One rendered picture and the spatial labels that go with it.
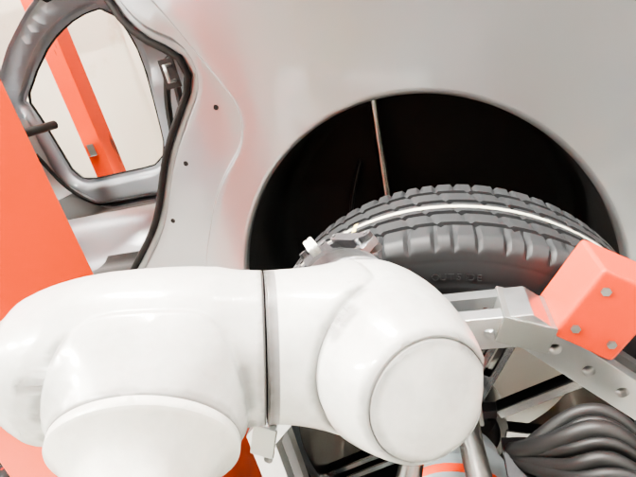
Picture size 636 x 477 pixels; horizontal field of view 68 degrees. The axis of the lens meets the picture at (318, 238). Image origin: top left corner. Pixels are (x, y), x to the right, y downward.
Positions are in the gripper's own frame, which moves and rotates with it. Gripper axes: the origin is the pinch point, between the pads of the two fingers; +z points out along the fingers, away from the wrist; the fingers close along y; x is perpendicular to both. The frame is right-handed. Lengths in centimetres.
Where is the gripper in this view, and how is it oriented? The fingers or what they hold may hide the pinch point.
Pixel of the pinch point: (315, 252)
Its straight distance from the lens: 64.3
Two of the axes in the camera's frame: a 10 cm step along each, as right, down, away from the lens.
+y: 7.8, -6.3, 0.1
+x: -6.1, -7.6, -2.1
